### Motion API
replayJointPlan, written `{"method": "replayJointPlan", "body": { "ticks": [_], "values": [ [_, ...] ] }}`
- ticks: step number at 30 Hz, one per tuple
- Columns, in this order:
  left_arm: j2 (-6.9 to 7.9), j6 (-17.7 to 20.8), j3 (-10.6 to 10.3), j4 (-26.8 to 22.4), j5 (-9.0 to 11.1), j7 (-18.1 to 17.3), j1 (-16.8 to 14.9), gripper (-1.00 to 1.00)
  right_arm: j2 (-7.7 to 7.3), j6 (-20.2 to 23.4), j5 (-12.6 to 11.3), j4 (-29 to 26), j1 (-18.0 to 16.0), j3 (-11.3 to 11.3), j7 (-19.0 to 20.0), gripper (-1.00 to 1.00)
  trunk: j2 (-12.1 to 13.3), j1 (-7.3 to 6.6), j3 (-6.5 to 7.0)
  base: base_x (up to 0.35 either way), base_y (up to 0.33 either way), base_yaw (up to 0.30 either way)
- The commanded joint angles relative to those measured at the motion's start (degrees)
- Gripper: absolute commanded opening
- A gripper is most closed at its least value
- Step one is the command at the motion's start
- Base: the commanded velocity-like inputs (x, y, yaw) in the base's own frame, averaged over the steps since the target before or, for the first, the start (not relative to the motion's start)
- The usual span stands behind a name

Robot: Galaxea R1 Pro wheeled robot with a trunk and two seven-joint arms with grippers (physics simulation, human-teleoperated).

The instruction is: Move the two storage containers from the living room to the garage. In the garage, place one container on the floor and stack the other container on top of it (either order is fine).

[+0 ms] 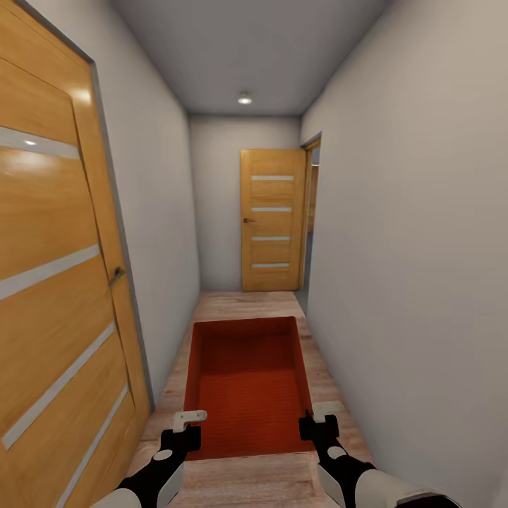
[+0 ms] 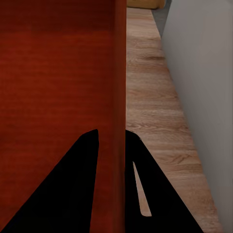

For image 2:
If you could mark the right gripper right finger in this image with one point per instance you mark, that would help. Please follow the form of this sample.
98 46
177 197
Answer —
169 213

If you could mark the storage box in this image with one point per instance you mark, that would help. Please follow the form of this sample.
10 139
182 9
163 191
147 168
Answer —
62 74

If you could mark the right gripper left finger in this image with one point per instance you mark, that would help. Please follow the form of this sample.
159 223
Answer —
63 201

